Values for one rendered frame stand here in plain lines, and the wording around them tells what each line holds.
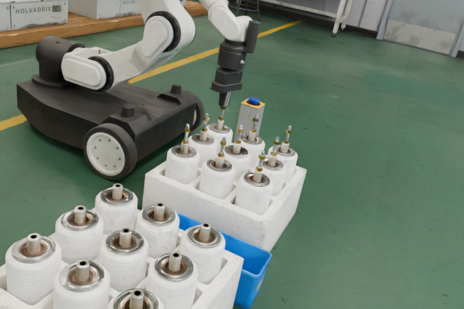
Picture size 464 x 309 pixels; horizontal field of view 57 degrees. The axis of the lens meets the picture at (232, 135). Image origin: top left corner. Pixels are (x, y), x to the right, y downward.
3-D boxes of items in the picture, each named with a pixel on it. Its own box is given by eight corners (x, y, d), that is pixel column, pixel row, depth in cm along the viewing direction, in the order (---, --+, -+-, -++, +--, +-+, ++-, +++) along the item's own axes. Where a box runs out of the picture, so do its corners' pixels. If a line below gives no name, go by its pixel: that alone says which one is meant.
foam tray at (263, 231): (139, 223, 133) (144, 173, 126) (200, 175, 167) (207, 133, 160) (254, 276, 121) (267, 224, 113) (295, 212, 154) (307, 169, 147)
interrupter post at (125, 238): (116, 244, 86) (117, 231, 85) (123, 238, 88) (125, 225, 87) (126, 249, 86) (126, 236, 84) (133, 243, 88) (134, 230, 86)
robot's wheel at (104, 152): (81, 170, 156) (83, 119, 148) (90, 165, 160) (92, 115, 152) (127, 188, 150) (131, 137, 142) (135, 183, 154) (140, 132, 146)
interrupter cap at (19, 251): (1, 253, 79) (1, 250, 79) (35, 232, 86) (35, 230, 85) (32, 270, 77) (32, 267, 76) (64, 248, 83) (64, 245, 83)
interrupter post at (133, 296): (125, 309, 72) (126, 294, 71) (134, 300, 74) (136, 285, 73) (137, 315, 72) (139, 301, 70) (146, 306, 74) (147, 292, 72)
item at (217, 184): (200, 228, 125) (209, 174, 118) (190, 210, 133) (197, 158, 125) (230, 225, 129) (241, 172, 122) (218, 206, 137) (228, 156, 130)
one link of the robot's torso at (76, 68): (59, 82, 172) (60, 50, 167) (92, 72, 189) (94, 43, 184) (101, 96, 166) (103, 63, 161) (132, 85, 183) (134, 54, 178)
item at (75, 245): (45, 288, 96) (45, 222, 88) (77, 264, 104) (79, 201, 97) (78, 308, 93) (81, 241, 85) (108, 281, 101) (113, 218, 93)
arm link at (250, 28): (214, 52, 134) (219, 14, 130) (228, 47, 144) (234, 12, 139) (247, 61, 131) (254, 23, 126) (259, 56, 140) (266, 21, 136)
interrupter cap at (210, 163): (211, 173, 119) (212, 171, 119) (202, 160, 125) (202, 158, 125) (236, 172, 122) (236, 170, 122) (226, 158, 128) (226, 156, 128)
